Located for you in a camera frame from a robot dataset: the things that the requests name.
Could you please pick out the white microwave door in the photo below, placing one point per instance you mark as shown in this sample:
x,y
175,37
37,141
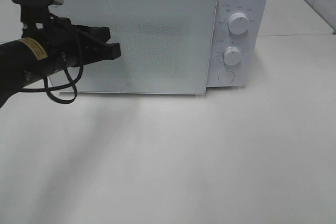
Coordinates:
x,y
165,44

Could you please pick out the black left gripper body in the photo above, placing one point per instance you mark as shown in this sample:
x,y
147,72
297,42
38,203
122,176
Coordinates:
x,y
55,45

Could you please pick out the lower white timer knob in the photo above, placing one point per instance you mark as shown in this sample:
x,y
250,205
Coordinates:
x,y
232,56

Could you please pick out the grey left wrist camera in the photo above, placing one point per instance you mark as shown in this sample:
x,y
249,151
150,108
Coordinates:
x,y
33,12

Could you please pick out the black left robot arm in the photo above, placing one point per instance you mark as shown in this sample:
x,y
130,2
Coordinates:
x,y
18,76

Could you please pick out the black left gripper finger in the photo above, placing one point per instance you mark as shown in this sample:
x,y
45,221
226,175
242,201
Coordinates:
x,y
101,34
92,53

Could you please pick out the upper white power knob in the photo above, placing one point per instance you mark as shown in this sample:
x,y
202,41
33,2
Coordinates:
x,y
238,23

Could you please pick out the round white door button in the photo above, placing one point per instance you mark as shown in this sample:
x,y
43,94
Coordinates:
x,y
226,77

